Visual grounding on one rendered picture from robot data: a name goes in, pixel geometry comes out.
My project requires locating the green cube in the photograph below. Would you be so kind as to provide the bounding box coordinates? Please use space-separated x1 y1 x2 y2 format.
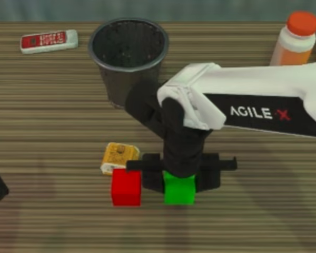
162 170 196 206

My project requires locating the red cube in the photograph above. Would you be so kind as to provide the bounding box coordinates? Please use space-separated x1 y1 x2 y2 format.
111 168 143 207

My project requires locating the small yellow printed box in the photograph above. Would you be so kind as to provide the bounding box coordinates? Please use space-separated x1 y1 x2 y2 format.
100 142 141 176

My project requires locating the black mesh waste basket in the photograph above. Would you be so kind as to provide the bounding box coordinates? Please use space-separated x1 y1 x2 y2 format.
88 17 170 110

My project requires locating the orange bottle with orange cap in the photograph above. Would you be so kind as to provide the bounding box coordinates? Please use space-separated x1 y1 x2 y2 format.
269 11 316 66

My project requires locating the red and white flat box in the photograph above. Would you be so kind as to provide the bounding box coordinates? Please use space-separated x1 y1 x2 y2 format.
19 29 78 55

